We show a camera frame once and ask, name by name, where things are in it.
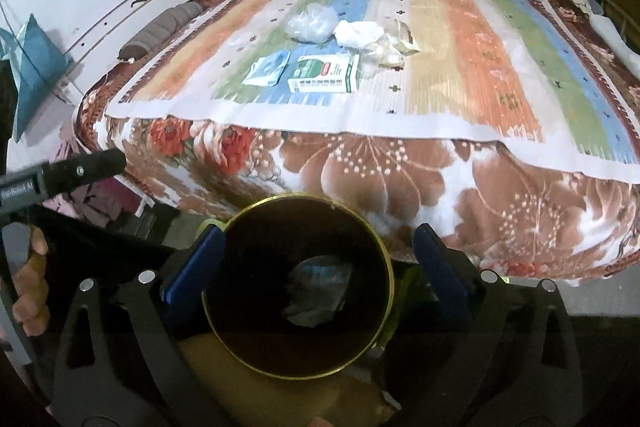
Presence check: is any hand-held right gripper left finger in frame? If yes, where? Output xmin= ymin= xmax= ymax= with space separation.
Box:
xmin=52 ymin=225 xmax=227 ymax=427

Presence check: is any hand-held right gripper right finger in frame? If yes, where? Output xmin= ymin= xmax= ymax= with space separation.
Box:
xmin=385 ymin=223 xmax=584 ymax=427

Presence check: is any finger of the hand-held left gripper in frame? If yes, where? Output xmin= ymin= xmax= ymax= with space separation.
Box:
xmin=41 ymin=150 xmax=128 ymax=198

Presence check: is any dark bin with gold rim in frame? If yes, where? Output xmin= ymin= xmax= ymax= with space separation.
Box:
xmin=201 ymin=193 xmax=396 ymax=380

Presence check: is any blue face mask packet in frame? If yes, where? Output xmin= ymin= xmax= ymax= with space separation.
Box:
xmin=242 ymin=51 xmax=292 ymax=86

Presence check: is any beige snack bag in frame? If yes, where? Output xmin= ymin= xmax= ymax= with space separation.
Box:
xmin=367 ymin=36 xmax=406 ymax=68

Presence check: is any green white medicine box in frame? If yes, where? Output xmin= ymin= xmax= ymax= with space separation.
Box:
xmin=287 ymin=53 xmax=361 ymax=94

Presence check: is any white paper tissue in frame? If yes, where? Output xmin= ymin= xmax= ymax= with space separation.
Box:
xmin=334 ymin=19 xmax=383 ymax=52

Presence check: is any person's left hand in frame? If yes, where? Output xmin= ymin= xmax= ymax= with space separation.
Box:
xmin=10 ymin=227 xmax=52 ymax=339

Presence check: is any pink clothes pile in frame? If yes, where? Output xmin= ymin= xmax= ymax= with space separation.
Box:
xmin=47 ymin=137 xmax=146 ymax=228

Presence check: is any brown floral blanket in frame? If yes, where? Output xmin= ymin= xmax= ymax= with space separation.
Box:
xmin=75 ymin=0 xmax=640 ymax=280

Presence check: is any clear crumpled plastic wrapper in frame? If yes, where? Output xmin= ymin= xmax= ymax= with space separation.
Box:
xmin=282 ymin=254 xmax=354 ymax=328

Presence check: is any white headboard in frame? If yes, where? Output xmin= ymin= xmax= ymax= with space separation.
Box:
xmin=0 ymin=0 xmax=236 ymax=108

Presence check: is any brown grey bolster pillow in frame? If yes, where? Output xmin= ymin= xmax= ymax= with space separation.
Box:
xmin=118 ymin=3 xmax=203 ymax=60

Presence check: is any striped multicolour bed mat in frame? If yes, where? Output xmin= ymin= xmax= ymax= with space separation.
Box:
xmin=102 ymin=0 xmax=640 ymax=185

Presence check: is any white red sachet packet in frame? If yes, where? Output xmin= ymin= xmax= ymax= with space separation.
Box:
xmin=392 ymin=19 xmax=422 ymax=56

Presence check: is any clear plastic bag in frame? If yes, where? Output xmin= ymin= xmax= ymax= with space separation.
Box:
xmin=285 ymin=3 xmax=335 ymax=42

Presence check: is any white cloth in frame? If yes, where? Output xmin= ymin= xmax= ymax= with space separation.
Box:
xmin=590 ymin=7 xmax=640 ymax=75

